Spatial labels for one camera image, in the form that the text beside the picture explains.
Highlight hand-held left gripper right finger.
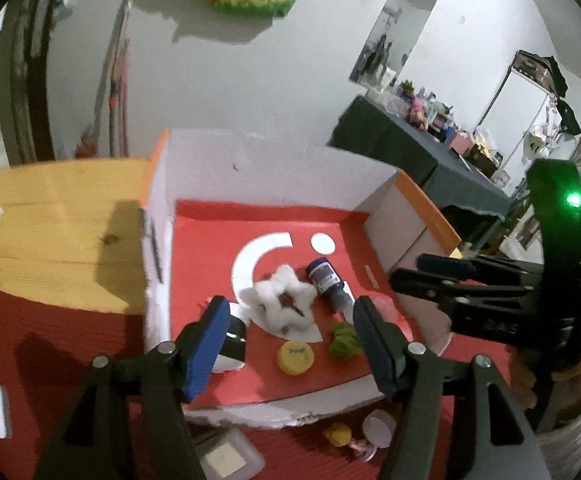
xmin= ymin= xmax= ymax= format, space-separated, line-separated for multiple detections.
xmin=352 ymin=296 xmax=554 ymax=480

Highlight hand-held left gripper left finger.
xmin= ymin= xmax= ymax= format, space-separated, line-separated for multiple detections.
xmin=33 ymin=296 xmax=231 ymax=480

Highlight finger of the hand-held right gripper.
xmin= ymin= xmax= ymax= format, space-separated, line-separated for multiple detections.
xmin=417 ymin=253 xmax=541 ymax=287
xmin=388 ymin=267 xmax=521 ymax=322

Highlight black and white cloth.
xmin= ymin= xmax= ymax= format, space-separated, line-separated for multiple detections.
xmin=213 ymin=310 xmax=247 ymax=373

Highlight green felt ball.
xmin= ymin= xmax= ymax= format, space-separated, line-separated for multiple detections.
xmin=328 ymin=322 xmax=364 ymax=361

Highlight yellow round tin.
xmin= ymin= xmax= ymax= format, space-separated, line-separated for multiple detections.
xmin=276 ymin=341 xmax=315 ymax=376

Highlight dark blue bottle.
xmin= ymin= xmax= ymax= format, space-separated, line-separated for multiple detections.
xmin=305 ymin=257 xmax=356 ymax=318

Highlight white fluffy star hair clip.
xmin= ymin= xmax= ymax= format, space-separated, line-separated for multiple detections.
xmin=253 ymin=264 xmax=316 ymax=331

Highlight blonde doll figurine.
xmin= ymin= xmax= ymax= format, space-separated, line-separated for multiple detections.
xmin=322 ymin=421 xmax=377 ymax=462

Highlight grey square case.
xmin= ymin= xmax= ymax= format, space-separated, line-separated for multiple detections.
xmin=190 ymin=427 xmax=265 ymax=480

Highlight orange cardboard box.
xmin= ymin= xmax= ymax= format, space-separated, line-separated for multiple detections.
xmin=138 ymin=129 xmax=464 ymax=431

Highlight person's right forearm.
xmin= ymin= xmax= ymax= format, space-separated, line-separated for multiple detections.
xmin=535 ymin=355 xmax=581 ymax=480

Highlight dark cloth covered table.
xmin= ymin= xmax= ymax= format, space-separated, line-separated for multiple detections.
xmin=331 ymin=95 xmax=514 ymax=221

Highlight red knitted mat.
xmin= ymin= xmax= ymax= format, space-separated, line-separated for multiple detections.
xmin=0 ymin=280 xmax=521 ymax=480

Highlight white wardrobe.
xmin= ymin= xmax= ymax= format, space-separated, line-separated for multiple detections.
xmin=475 ymin=50 xmax=581 ymax=181

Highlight dark door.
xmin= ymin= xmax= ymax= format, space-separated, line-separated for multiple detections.
xmin=0 ymin=0 xmax=71 ymax=166

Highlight wall mirror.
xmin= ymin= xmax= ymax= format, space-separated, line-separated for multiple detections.
xmin=349 ymin=0 xmax=442 ymax=93

